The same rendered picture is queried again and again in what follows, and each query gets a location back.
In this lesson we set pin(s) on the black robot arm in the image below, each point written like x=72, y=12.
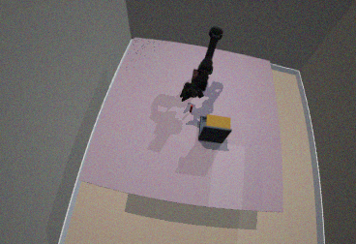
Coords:
x=205, y=66

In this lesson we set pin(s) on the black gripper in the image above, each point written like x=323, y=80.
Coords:
x=189, y=90

